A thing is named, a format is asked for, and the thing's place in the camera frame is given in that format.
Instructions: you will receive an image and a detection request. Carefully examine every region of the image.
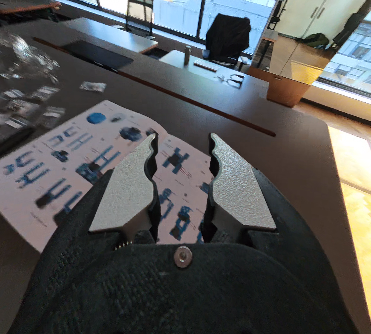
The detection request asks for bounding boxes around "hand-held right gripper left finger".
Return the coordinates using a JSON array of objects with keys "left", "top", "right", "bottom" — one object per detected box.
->
[{"left": 88, "top": 133, "right": 161, "bottom": 244}]

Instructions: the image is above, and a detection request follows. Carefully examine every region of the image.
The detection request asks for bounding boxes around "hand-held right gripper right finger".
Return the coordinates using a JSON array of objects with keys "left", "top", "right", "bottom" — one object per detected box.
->
[{"left": 200, "top": 132, "right": 277, "bottom": 244}]

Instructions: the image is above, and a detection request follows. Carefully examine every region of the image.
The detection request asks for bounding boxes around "pile of small screw bags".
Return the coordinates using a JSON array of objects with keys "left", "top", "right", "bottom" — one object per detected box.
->
[{"left": 0, "top": 80, "right": 107, "bottom": 131}]

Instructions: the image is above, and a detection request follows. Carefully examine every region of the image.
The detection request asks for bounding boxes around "dark grey desk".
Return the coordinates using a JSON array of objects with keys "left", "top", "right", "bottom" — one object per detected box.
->
[{"left": 0, "top": 19, "right": 370, "bottom": 334}]

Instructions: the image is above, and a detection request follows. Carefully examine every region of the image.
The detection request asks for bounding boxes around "printed instruction booklet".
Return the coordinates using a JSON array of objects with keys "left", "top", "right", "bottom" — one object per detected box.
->
[{"left": 0, "top": 100, "right": 215, "bottom": 253}]

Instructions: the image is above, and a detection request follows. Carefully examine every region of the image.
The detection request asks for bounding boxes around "low wooden cabinet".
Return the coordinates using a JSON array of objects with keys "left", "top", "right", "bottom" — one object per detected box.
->
[{"left": 248, "top": 35, "right": 337, "bottom": 107}]

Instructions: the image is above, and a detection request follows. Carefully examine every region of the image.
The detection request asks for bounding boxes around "black screwdriver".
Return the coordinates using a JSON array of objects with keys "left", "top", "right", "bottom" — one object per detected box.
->
[{"left": 0, "top": 127, "right": 34, "bottom": 156}]

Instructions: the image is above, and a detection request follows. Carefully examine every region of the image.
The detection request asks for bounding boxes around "office chair with black jacket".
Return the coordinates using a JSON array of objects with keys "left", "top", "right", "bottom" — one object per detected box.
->
[{"left": 203, "top": 13, "right": 251, "bottom": 65}]

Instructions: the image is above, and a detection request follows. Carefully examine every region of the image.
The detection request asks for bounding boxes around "green backpack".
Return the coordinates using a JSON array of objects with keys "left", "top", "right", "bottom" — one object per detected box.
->
[{"left": 301, "top": 33, "right": 330, "bottom": 49}]

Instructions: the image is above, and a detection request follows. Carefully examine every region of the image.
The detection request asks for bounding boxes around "crumpled clear plastic wrap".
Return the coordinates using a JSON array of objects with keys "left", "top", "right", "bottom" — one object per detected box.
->
[{"left": 0, "top": 32, "right": 61, "bottom": 85}]

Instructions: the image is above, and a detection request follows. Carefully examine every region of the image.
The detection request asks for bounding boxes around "black mesh office chair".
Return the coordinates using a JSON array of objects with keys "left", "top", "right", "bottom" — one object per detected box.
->
[{"left": 125, "top": 0, "right": 155, "bottom": 36}]

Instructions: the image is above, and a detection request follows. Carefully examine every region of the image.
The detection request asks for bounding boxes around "black bag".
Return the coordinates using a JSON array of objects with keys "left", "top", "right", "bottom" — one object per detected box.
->
[{"left": 333, "top": 13, "right": 366, "bottom": 48}]

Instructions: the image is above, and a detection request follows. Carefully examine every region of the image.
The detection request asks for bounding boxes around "black cable tray lid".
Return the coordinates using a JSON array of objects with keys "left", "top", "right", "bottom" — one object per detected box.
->
[{"left": 62, "top": 39, "right": 134, "bottom": 73}]

